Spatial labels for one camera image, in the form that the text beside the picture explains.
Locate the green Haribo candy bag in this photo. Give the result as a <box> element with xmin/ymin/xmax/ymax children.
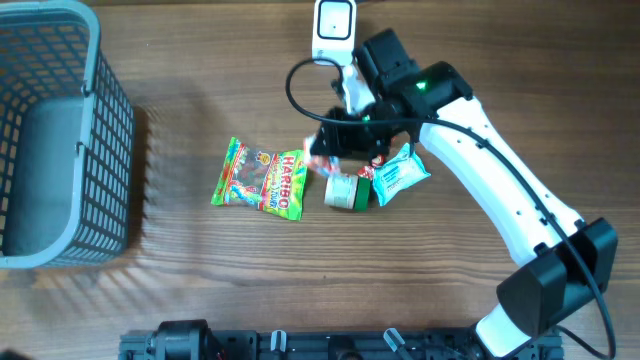
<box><xmin>211</xmin><ymin>137</ymin><xmax>307</xmax><ymax>221</ymax></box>

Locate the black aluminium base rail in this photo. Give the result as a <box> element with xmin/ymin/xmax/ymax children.
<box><xmin>118</xmin><ymin>319</ymin><xmax>565</xmax><ymax>360</ymax></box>

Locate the white barcode scanner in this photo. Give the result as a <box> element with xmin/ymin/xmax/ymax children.
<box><xmin>312</xmin><ymin>0</ymin><xmax>357</xmax><ymax>66</ymax></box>

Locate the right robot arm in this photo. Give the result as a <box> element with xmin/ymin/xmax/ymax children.
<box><xmin>311</xmin><ymin>29</ymin><xmax>618</xmax><ymax>359</ymax></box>

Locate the small red snack packet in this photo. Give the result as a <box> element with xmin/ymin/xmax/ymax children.
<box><xmin>303</xmin><ymin>135</ymin><xmax>341</xmax><ymax>177</ymax></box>

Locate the red package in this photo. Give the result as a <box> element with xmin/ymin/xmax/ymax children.
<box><xmin>357</xmin><ymin>154</ymin><xmax>386</xmax><ymax>181</ymax></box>

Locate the grey plastic mesh basket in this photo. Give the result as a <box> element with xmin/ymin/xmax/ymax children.
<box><xmin>1</xmin><ymin>1</ymin><xmax>136</xmax><ymax>269</ymax></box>

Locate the light blue tissue packet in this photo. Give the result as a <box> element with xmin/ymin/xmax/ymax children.
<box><xmin>372</xmin><ymin>143</ymin><xmax>431</xmax><ymax>206</ymax></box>

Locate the green lid plastic jar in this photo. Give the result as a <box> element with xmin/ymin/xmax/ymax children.
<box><xmin>324</xmin><ymin>174</ymin><xmax>371</xmax><ymax>212</ymax></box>

